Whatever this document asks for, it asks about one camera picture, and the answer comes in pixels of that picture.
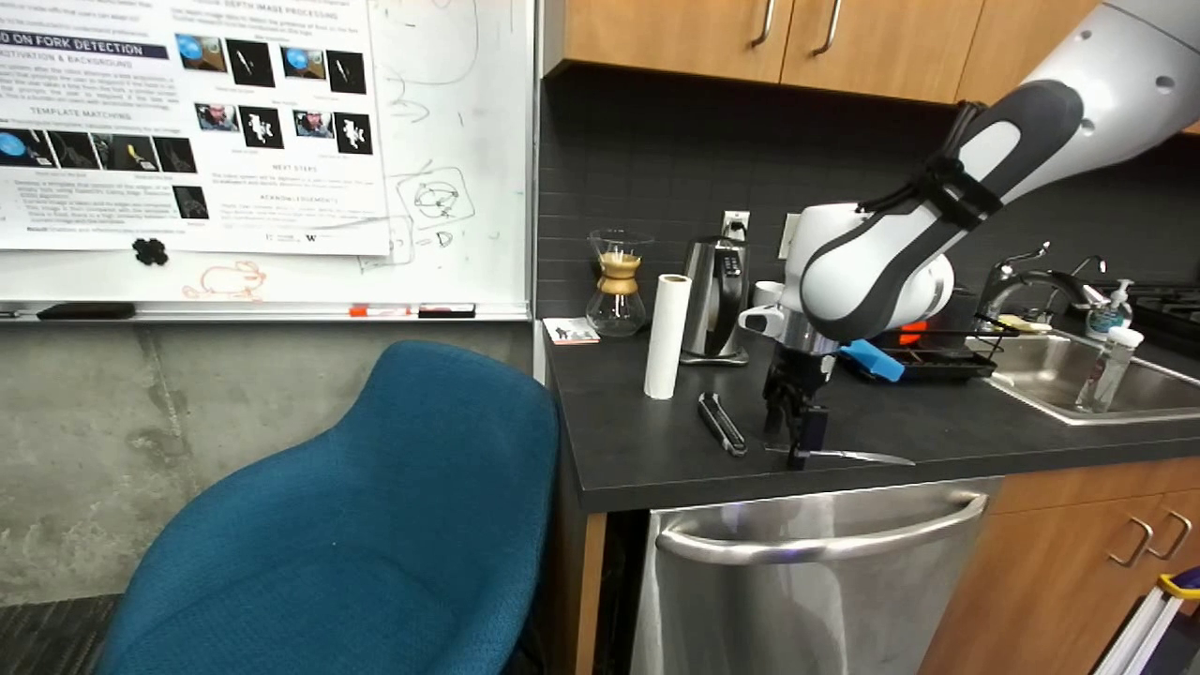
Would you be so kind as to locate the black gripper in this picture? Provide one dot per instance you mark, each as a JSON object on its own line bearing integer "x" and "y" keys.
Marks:
{"x": 795, "y": 375}

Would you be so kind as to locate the silver knife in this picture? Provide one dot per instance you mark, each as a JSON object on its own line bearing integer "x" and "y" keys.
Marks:
{"x": 869, "y": 456}

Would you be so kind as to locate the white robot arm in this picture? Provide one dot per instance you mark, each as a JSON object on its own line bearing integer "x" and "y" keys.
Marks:
{"x": 877, "y": 263}

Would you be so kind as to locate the black and silver tool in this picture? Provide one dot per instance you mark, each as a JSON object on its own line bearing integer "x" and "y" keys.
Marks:
{"x": 720, "y": 425}

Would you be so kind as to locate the orange item in rack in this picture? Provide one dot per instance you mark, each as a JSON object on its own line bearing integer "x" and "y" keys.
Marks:
{"x": 912, "y": 331}

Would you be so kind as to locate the white paper towel roll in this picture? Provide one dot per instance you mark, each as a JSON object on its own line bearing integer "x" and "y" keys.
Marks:
{"x": 667, "y": 339}

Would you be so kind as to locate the stainless steel dishwasher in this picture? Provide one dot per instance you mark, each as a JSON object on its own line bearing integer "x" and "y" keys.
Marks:
{"x": 800, "y": 614}

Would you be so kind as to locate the glass coffee carafe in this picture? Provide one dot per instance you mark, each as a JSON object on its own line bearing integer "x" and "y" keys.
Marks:
{"x": 618, "y": 306}

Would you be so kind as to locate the small white card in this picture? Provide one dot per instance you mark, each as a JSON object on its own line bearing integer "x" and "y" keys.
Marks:
{"x": 570, "y": 331}

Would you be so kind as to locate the chrome faucet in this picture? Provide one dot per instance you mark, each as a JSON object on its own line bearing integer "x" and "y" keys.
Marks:
{"x": 1000, "y": 288}

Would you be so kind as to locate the yellow sponge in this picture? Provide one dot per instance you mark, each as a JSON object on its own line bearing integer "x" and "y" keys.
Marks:
{"x": 1027, "y": 323}

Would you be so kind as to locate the stainless steel sink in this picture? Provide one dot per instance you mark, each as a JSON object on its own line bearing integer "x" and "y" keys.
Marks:
{"x": 1063, "y": 368}

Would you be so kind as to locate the wooden lower cabinet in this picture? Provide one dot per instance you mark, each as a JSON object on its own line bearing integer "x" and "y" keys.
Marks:
{"x": 1035, "y": 586}

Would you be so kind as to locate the wooden cabinet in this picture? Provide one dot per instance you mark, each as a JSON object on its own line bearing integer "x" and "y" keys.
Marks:
{"x": 877, "y": 44}
{"x": 1035, "y": 586}

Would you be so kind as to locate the black whiteboard marker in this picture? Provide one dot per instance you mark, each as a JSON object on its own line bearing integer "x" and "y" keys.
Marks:
{"x": 449, "y": 310}

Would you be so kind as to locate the wooden upper cabinet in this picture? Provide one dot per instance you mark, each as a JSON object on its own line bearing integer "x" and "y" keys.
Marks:
{"x": 877, "y": 44}

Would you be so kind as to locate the red whiteboard marker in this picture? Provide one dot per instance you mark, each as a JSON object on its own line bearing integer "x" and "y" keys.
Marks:
{"x": 382, "y": 310}

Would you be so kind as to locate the blue chair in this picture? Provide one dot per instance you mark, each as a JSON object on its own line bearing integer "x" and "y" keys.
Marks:
{"x": 340, "y": 539}

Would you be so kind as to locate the whiteboard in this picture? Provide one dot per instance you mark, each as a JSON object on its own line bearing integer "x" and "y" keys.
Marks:
{"x": 462, "y": 78}

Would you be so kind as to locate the black whiteboard magnet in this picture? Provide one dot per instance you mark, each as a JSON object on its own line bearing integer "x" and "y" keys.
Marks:
{"x": 152, "y": 251}

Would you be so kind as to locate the black whiteboard eraser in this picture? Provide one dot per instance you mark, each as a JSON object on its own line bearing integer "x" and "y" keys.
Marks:
{"x": 85, "y": 311}

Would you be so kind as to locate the research poster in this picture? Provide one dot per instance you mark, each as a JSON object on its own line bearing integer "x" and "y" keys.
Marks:
{"x": 127, "y": 115}

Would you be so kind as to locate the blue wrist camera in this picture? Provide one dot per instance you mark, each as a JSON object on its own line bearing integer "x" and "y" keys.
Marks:
{"x": 872, "y": 360}

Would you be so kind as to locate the wall power outlet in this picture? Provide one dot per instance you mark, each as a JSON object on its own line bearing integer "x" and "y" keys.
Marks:
{"x": 738, "y": 224}

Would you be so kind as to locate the robot cart frame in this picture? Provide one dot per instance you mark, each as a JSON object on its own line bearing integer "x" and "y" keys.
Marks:
{"x": 1144, "y": 638}

